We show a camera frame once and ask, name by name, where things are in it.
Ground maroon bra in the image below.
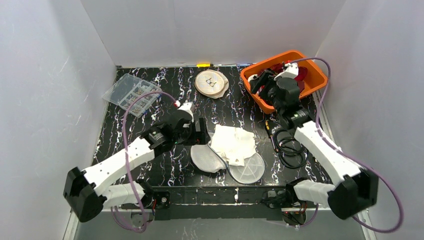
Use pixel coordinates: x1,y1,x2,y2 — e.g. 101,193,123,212
266,63,308,92

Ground white bra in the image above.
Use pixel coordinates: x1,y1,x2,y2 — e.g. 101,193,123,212
210,124,256,167

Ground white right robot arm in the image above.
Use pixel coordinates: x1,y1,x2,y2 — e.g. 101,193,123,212
247,69,379,220

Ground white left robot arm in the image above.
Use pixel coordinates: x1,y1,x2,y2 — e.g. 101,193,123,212
63,106,211,223

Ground orange plastic bin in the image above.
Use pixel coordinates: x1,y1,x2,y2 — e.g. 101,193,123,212
240,50,328,115

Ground yellow tape piece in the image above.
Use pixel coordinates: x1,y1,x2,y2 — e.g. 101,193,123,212
196,63,213,68

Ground clear plastic screw box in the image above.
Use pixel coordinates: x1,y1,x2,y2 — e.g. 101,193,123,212
102,73,162,118

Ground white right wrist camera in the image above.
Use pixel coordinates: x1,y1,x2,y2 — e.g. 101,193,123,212
274,62,299,81

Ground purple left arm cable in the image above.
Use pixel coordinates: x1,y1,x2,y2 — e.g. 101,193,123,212
110,91,180,234

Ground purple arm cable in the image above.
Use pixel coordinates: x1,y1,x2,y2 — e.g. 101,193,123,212
110,91,180,234
288,57,405,234

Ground black coiled cable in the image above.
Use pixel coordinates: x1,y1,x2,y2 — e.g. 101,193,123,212
271,127,309,170

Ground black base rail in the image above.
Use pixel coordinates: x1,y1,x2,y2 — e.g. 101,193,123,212
120,185,319,222

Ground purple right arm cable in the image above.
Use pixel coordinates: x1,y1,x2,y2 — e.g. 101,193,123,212
288,57,405,234

